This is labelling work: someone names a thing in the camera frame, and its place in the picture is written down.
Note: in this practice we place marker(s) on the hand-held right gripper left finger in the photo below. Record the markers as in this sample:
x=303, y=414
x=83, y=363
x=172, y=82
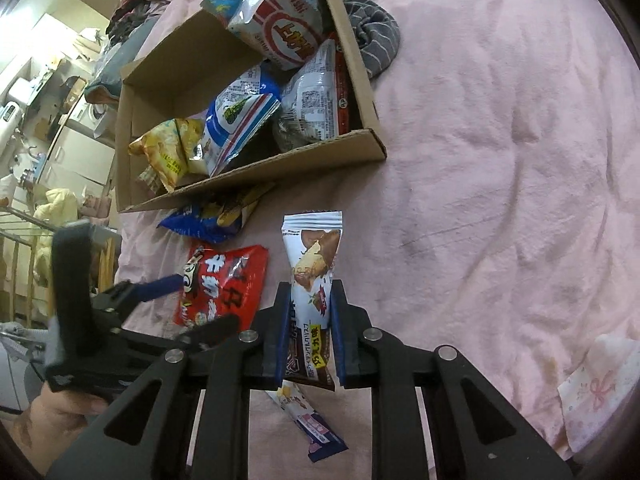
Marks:
x=281, y=330

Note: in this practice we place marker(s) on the grey striped cloth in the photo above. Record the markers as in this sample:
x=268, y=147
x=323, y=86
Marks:
x=375, y=35

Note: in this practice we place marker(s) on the blue and white snack bag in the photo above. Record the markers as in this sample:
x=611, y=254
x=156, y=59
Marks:
x=235, y=115

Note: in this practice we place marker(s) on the white cabinet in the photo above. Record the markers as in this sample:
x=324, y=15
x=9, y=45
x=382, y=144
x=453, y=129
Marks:
x=75, y=160

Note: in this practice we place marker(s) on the wooden drying rack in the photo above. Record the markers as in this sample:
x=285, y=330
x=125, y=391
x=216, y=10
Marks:
x=20, y=260

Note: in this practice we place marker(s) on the pile of dark clothes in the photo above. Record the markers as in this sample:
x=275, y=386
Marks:
x=135, y=17

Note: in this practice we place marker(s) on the white ribbon-print cloth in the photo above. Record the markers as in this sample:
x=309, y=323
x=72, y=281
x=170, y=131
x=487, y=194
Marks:
x=595, y=390

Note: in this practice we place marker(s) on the person's left hand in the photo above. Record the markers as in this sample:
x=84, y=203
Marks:
x=55, y=417

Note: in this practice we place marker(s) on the white red-circle chip bag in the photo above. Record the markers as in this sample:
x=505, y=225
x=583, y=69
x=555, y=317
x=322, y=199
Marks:
x=290, y=35

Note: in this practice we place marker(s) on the pink blanket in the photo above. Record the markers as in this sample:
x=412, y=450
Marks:
x=500, y=160

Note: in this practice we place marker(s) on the cardboard box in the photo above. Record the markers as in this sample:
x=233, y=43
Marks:
x=165, y=75

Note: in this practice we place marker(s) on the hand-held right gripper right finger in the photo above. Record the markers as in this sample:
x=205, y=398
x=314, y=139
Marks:
x=337, y=335

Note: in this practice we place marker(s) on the yellow snack packet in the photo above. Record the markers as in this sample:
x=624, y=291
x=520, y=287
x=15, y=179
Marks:
x=165, y=150

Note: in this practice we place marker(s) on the brown chocolate snack packet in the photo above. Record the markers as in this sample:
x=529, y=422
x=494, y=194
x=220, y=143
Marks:
x=312, y=260

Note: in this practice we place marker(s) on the small navy snack packet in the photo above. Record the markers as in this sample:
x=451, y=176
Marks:
x=315, y=435

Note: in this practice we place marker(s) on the white washing machine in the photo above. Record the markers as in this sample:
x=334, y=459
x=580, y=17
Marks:
x=105, y=122

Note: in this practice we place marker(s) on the silver and red snack bag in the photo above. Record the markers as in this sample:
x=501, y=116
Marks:
x=310, y=100

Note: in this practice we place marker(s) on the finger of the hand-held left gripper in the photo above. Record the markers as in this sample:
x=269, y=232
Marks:
x=210, y=332
x=160, y=286

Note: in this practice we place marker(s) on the yellow cloth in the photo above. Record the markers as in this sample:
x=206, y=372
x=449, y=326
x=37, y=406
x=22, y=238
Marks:
x=55, y=220

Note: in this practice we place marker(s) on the dark blue snack bag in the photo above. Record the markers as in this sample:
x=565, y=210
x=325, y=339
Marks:
x=200, y=225

